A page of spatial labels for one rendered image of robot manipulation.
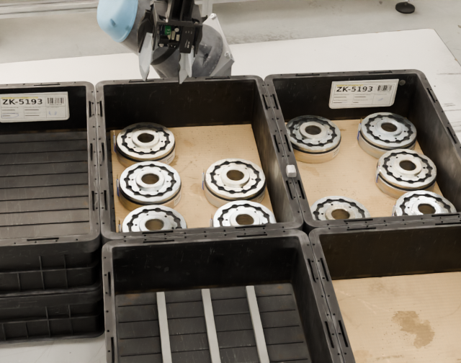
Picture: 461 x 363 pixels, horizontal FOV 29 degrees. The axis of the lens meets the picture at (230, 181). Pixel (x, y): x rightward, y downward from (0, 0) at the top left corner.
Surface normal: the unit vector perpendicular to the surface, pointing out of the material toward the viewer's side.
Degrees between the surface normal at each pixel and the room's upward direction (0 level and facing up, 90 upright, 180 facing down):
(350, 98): 90
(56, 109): 90
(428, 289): 0
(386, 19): 0
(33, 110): 90
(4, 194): 0
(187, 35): 90
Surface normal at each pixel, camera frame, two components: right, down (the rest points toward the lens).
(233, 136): 0.05, -0.75
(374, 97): 0.14, 0.66
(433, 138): -0.99, 0.05
